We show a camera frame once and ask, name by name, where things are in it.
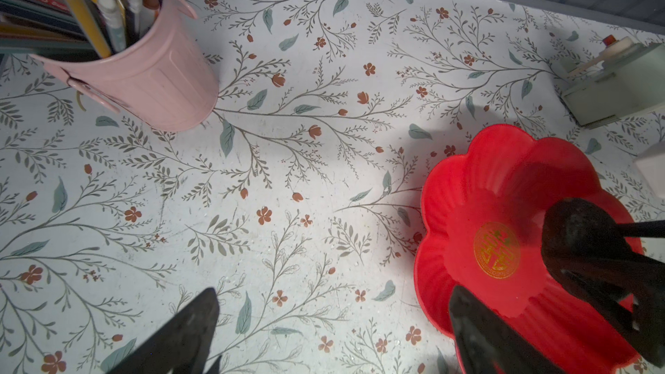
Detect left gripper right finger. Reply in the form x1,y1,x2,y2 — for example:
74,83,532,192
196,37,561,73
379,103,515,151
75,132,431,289
449,286,563,373

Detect coloured pencils in pink cup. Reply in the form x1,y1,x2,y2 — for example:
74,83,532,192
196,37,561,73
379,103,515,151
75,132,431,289
1,0,162,62

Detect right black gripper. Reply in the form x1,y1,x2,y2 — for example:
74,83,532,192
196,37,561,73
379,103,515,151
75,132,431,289
541,198,664,368

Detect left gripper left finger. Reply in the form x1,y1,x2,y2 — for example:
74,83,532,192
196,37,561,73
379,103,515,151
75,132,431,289
111,287,219,373

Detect red flower fruit bowl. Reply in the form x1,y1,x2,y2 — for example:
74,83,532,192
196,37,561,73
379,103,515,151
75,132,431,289
414,125,638,373

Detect pink pencil cup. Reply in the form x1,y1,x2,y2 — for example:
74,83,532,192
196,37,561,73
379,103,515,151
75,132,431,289
33,0,219,133

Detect pale green pencil sharpener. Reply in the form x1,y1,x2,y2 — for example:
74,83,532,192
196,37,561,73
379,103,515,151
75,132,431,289
562,36,664,128

